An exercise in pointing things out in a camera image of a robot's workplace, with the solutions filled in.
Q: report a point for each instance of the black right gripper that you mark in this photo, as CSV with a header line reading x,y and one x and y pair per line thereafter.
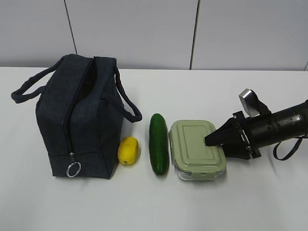
x,y
259,131

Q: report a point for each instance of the glass container green lid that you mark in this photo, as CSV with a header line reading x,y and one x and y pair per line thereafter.
x,y
193,160

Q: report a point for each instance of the green cucumber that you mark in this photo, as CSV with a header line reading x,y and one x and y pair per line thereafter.
x,y
158,144

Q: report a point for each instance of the yellow lemon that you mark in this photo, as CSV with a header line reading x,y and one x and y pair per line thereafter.
x,y
128,151

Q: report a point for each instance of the dark blue lunch bag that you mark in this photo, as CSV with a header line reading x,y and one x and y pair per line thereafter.
x,y
80,112

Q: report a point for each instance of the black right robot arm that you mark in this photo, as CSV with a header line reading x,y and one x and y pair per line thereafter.
x,y
242,137

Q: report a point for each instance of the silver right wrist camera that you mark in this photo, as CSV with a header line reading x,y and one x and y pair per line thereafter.
x,y
249,101

